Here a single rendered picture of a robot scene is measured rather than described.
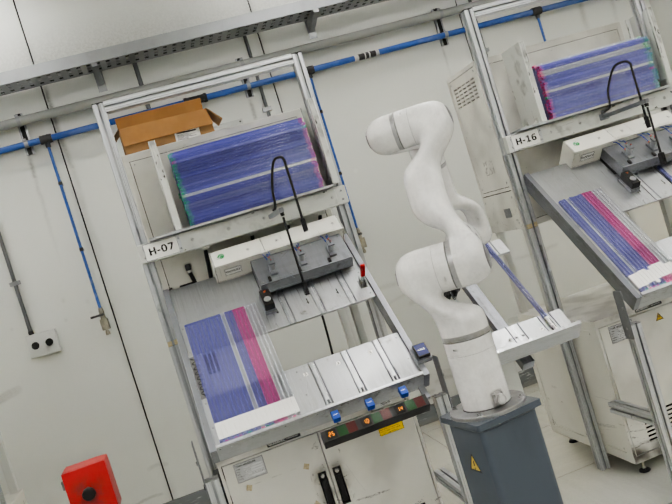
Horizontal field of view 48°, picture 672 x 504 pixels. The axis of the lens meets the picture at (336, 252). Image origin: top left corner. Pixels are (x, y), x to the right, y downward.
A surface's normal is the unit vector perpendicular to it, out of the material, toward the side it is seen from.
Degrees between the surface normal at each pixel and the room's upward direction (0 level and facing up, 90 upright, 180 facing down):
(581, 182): 45
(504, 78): 90
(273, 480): 90
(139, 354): 90
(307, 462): 90
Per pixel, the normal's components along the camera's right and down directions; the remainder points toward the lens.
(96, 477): 0.21, -0.04
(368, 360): -0.07, -0.72
